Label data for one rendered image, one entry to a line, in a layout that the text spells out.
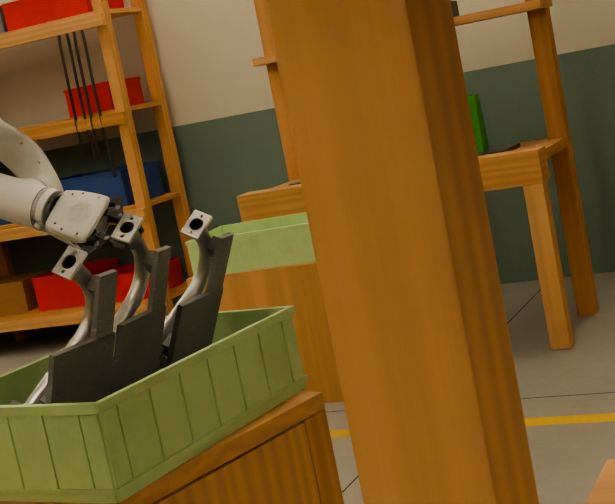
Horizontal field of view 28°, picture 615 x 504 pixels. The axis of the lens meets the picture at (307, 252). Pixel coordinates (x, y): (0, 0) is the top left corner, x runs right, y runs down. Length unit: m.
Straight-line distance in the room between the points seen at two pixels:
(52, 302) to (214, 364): 5.81
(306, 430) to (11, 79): 6.42
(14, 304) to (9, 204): 5.93
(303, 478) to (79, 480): 0.52
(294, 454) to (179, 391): 0.33
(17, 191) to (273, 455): 0.69
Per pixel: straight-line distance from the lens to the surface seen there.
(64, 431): 2.08
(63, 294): 7.98
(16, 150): 2.46
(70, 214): 2.31
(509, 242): 7.26
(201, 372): 2.23
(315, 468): 2.45
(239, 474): 2.28
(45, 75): 8.46
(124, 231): 2.27
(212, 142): 7.85
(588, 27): 7.01
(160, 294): 2.31
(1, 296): 8.33
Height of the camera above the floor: 1.40
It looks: 8 degrees down
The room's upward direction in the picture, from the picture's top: 11 degrees counter-clockwise
